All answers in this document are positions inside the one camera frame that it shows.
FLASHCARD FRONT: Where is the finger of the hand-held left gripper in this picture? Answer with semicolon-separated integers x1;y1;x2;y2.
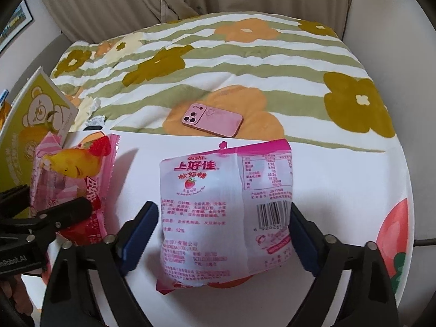
0;184;31;208
0;196;94;246

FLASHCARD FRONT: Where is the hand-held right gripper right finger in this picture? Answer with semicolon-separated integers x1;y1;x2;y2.
289;202;399;327

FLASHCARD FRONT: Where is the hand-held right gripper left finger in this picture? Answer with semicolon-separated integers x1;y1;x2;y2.
41;201;159;327

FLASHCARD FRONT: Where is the pink striped fruit candy packet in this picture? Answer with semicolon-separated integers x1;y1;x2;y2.
29;133;120;246

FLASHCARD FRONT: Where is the green cardboard box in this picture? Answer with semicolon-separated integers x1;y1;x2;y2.
0;66;80;193

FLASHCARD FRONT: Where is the pink white candy packet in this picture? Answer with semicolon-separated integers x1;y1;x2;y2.
156;139;294;295

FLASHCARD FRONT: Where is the person's left hand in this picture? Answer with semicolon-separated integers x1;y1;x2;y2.
0;272;36;317

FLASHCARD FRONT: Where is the pink smartphone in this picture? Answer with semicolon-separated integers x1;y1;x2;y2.
182;103;244;138

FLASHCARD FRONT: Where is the floral striped blanket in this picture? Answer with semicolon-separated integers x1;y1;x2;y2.
50;11;396;152

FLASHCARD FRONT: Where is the framed wall poster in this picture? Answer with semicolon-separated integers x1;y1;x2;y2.
0;0;34;53

